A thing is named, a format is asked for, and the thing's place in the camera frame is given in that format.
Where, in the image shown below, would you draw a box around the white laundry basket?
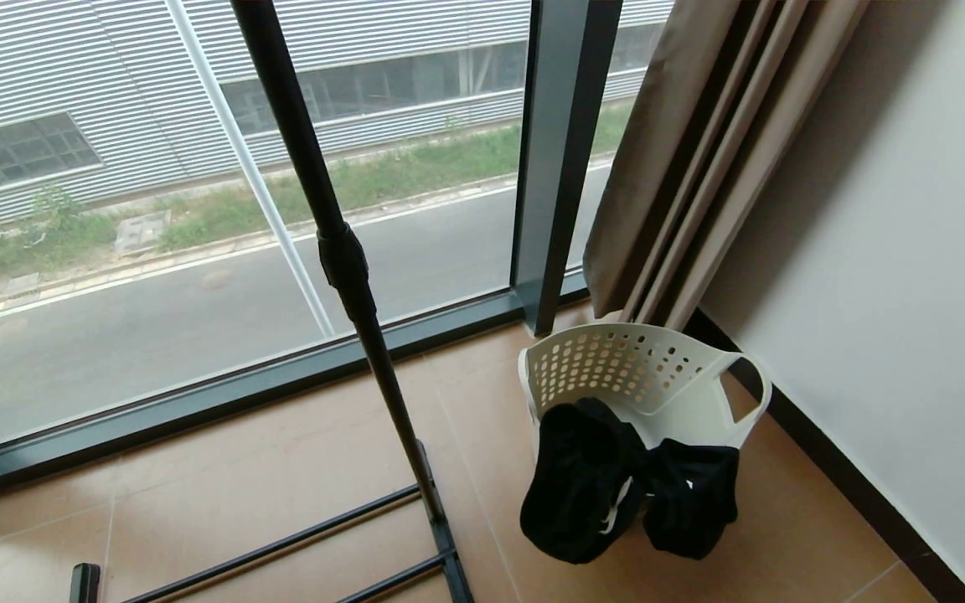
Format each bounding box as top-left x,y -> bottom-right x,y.
519,314 -> 772,503

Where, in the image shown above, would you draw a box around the black shorts with white cord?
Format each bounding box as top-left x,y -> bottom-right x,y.
520,398 -> 651,564

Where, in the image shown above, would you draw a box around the black clothes rack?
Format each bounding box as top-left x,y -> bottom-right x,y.
70,0 -> 475,603

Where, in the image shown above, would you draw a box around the brown curtain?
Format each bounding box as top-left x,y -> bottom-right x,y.
583,0 -> 869,332

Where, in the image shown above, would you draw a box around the window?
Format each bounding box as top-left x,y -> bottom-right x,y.
0,0 -> 676,533

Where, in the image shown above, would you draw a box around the black garment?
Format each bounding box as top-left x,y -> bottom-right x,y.
642,437 -> 741,560

